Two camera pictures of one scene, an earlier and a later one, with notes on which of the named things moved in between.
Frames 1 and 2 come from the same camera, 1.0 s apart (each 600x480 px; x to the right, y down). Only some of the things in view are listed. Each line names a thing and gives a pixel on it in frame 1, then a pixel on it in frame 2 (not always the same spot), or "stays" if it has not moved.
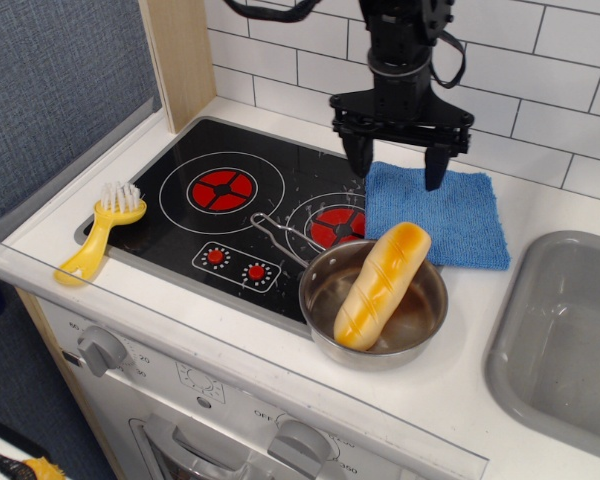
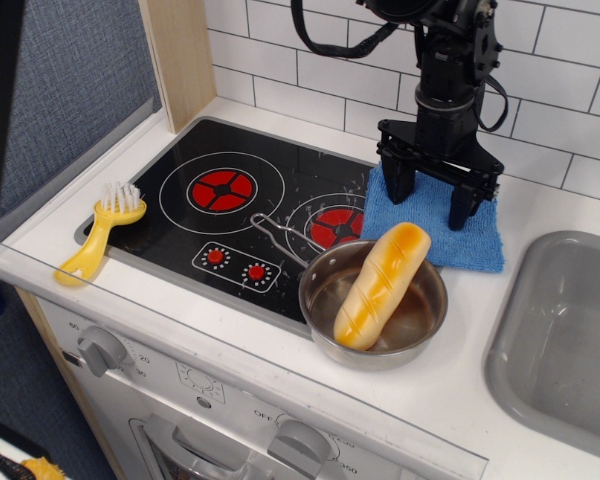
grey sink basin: x=554 y=356 stays
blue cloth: x=461 y=215 stays
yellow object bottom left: x=45 y=470 stays
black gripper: x=406 y=105 -> x=443 y=141
